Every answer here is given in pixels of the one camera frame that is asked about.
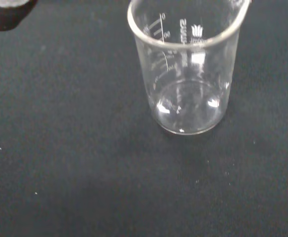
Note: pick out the black bench cloth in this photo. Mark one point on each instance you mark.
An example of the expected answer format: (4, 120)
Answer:
(84, 148)

